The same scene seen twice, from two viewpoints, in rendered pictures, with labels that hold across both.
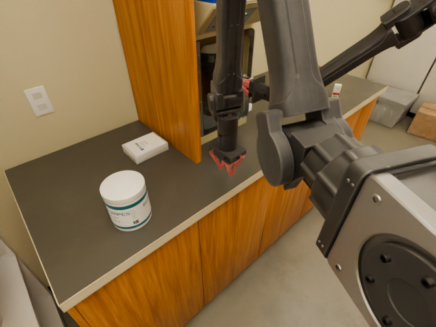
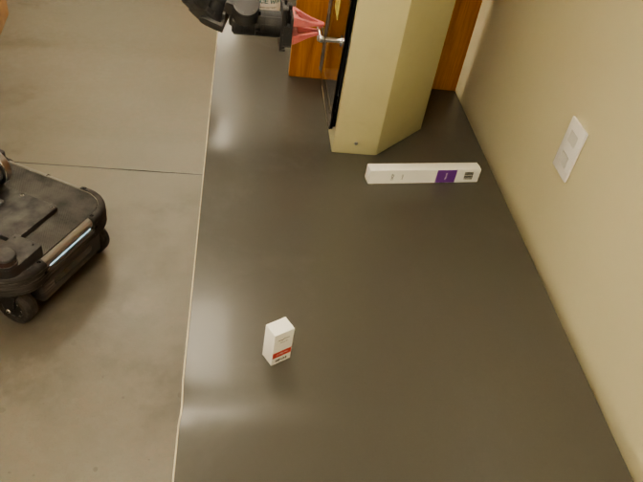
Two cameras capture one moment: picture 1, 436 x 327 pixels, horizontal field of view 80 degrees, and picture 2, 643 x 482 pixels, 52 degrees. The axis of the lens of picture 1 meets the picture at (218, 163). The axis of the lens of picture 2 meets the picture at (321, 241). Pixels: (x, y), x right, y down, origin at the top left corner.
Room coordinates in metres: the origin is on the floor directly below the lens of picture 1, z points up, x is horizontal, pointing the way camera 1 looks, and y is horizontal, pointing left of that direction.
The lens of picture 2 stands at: (1.88, -1.29, 1.81)
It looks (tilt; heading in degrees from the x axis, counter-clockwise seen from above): 41 degrees down; 121
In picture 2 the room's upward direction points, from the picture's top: 10 degrees clockwise
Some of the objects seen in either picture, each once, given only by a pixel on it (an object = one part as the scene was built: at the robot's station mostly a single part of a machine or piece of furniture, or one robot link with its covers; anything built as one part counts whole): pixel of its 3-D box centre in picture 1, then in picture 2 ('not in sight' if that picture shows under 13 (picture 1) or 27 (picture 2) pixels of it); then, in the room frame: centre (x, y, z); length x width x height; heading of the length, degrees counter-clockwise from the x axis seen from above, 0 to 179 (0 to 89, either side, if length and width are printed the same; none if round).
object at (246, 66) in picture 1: (226, 84); (337, 24); (1.06, -0.03, 1.19); 0.30 x 0.01 x 0.40; 131
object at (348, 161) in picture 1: (351, 183); not in sight; (0.19, -0.14, 1.45); 0.09 x 0.08 x 0.12; 106
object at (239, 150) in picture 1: (227, 141); not in sight; (0.62, -0.03, 1.21); 0.10 x 0.07 x 0.07; 42
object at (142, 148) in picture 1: (145, 146); not in sight; (0.93, 0.32, 0.96); 0.16 x 0.12 x 0.04; 132
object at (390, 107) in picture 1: (380, 103); not in sight; (2.94, -1.99, 0.17); 0.60 x 0.42 x 0.33; 40
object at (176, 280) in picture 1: (235, 183); not in sight; (1.23, -0.11, 0.45); 2.05 x 0.67 x 0.90; 132
